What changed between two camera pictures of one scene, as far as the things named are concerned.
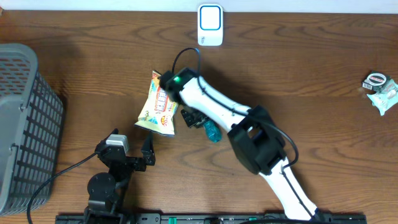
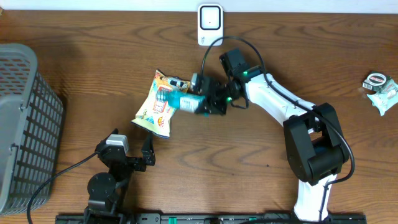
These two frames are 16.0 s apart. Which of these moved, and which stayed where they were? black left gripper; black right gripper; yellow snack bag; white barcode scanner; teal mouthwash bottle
Moved: teal mouthwash bottle; black right gripper
Stayed: black left gripper; white barcode scanner; yellow snack bag
